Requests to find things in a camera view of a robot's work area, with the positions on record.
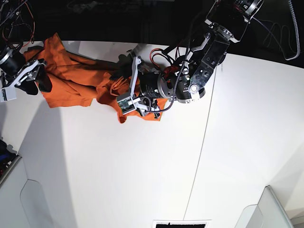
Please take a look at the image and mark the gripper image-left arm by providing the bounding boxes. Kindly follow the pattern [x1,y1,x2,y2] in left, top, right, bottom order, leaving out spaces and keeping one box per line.
[0,53,52,95]

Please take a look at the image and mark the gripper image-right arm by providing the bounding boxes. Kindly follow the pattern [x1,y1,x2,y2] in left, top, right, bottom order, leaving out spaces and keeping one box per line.
[111,55,177,119]

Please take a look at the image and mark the orange t-shirt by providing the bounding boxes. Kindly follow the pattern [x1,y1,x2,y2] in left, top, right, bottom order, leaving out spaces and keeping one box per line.
[23,32,168,124]

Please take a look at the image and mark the clear panel bottom left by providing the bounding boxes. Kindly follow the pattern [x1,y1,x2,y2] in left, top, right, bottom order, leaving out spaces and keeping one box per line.
[20,179,54,228]

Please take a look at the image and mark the clear panel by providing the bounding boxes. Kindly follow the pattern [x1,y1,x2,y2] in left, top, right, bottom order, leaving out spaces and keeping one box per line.
[20,179,54,228]
[235,185,294,228]

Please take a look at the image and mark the white tray bottom centre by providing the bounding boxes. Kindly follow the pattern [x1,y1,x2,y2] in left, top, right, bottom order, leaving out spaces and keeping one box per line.
[152,220,212,228]

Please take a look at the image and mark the clear panel bottom right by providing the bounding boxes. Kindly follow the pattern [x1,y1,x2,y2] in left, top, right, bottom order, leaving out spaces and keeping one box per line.
[235,185,294,228]

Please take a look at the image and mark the wrist camera image-left arm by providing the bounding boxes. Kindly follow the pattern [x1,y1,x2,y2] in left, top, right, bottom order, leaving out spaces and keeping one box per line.
[0,86,17,102]

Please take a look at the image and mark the wrist camera image-right arm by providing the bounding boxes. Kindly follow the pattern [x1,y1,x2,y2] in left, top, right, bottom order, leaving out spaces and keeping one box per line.
[116,93,136,115]

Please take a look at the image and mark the grey corrugated hose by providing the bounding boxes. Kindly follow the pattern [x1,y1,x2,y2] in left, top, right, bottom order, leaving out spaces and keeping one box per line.
[284,0,300,60]

